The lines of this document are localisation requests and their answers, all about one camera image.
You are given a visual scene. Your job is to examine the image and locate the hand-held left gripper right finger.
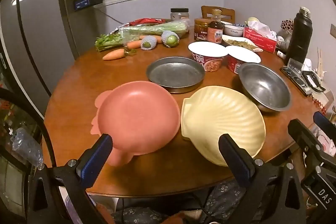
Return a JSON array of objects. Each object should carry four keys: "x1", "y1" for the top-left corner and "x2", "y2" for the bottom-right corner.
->
[{"x1": 218, "y1": 133, "x2": 307, "y2": 224}]

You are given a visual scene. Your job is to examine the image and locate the black case with clear lid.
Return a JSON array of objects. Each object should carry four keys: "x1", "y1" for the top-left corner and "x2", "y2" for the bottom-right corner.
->
[{"x1": 280, "y1": 59, "x2": 327, "y2": 96}]

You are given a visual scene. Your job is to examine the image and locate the wooden chair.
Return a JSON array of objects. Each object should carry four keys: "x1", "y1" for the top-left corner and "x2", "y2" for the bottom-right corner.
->
[{"x1": 201, "y1": 6, "x2": 236, "y2": 24}]

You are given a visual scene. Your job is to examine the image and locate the steel plate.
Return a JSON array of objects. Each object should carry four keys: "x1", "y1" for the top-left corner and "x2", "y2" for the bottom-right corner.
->
[{"x1": 146, "y1": 56, "x2": 206, "y2": 94}]

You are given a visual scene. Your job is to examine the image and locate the black thermos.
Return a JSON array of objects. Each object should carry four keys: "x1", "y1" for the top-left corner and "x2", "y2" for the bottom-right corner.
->
[{"x1": 285, "y1": 7, "x2": 313, "y2": 65}]

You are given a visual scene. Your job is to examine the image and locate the blue box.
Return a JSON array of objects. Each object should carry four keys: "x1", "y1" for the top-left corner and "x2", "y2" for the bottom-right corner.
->
[{"x1": 74, "y1": 0, "x2": 91, "y2": 11}]

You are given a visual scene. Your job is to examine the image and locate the glass jar with black lid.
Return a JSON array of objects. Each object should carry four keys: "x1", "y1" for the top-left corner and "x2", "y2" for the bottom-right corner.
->
[{"x1": 170, "y1": 8, "x2": 190, "y2": 23}]

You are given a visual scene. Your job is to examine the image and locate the red instant noodle bowl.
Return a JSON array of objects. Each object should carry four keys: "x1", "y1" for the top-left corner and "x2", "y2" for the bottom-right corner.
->
[
  {"x1": 225, "y1": 46, "x2": 261, "y2": 73},
  {"x1": 188, "y1": 41, "x2": 228, "y2": 72}
]

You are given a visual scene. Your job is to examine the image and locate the crumpled white paper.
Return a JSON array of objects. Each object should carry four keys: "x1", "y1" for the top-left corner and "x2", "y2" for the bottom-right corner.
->
[{"x1": 302, "y1": 57, "x2": 313, "y2": 72}]

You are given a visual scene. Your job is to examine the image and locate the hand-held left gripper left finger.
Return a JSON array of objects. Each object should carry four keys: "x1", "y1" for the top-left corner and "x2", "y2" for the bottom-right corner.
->
[{"x1": 28, "y1": 133, "x2": 114, "y2": 224}]

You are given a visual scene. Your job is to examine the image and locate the yellow shell-shaped plate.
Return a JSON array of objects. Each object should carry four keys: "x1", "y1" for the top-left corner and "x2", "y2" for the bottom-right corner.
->
[{"x1": 181, "y1": 86, "x2": 266, "y2": 167}]

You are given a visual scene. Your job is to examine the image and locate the amber sauce jar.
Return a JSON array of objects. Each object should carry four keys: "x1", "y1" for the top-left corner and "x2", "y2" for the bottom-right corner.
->
[{"x1": 194, "y1": 18, "x2": 212, "y2": 41}]

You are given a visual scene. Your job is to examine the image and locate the pink plate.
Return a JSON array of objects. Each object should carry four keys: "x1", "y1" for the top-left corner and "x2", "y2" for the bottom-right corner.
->
[{"x1": 90, "y1": 81, "x2": 181, "y2": 167}]

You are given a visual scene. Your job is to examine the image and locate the green fruit in foam net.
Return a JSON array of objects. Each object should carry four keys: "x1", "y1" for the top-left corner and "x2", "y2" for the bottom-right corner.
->
[
  {"x1": 161, "y1": 30, "x2": 180, "y2": 47},
  {"x1": 140, "y1": 35, "x2": 157, "y2": 50}
]

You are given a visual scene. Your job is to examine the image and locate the carrot with green top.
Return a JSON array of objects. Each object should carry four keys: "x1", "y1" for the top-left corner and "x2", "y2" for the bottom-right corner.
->
[{"x1": 102, "y1": 48, "x2": 137, "y2": 61}]

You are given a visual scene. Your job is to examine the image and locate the red tissue box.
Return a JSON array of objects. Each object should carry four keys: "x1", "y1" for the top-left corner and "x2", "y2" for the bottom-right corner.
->
[{"x1": 243, "y1": 20, "x2": 278, "y2": 53}]

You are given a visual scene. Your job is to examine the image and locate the white ceramic bowl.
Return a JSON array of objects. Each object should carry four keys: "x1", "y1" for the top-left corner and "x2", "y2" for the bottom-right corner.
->
[{"x1": 224, "y1": 25, "x2": 244, "y2": 37}]

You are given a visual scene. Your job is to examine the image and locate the white plate of green vegetables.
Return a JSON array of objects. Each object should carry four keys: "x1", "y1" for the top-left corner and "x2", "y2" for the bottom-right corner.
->
[{"x1": 222, "y1": 34, "x2": 263, "y2": 52}]

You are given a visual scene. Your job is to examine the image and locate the grey refrigerator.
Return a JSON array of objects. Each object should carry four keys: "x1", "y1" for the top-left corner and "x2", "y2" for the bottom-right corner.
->
[{"x1": 0, "y1": 0, "x2": 79, "y2": 119}]

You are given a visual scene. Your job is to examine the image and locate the wooden sticks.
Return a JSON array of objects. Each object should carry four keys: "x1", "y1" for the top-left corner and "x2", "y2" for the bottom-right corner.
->
[{"x1": 316, "y1": 47, "x2": 327, "y2": 75}]

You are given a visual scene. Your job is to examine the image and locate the steel bowl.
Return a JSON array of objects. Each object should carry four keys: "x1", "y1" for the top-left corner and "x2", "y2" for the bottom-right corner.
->
[{"x1": 238, "y1": 62, "x2": 292, "y2": 112}]

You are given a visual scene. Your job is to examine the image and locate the red bead string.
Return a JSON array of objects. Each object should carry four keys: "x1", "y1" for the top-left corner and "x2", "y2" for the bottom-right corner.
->
[{"x1": 311, "y1": 97, "x2": 327, "y2": 115}]

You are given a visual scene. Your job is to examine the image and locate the clear plastic bottle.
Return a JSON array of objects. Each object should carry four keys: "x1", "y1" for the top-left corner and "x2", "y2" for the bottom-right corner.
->
[{"x1": 10, "y1": 127, "x2": 44, "y2": 165}]

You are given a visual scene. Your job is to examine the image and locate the red snack bag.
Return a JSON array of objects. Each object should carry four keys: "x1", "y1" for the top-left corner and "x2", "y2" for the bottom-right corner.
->
[{"x1": 129, "y1": 18, "x2": 171, "y2": 28}]

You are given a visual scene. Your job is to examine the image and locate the dark glass-door cabinet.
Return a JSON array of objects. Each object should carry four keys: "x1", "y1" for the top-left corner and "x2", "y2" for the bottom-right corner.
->
[{"x1": 0, "y1": 38, "x2": 50, "y2": 224}]

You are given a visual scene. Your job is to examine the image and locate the brown sauce bottle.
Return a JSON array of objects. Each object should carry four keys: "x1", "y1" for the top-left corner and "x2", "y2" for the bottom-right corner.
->
[{"x1": 207, "y1": 9, "x2": 224, "y2": 44}]

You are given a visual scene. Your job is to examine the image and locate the black cable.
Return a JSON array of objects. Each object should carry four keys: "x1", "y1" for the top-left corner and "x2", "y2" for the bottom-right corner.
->
[{"x1": 0, "y1": 88, "x2": 57, "y2": 169}]

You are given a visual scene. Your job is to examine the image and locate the celery bunch in plastic bag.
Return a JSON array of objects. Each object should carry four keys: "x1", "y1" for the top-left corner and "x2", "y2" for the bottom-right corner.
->
[{"x1": 95, "y1": 21, "x2": 190, "y2": 52}]

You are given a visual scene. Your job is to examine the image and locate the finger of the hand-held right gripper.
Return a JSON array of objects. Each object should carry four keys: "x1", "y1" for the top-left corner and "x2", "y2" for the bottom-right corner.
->
[
  {"x1": 313, "y1": 111, "x2": 336, "y2": 133},
  {"x1": 288, "y1": 119, "x2": 336, "y2": 165}
]

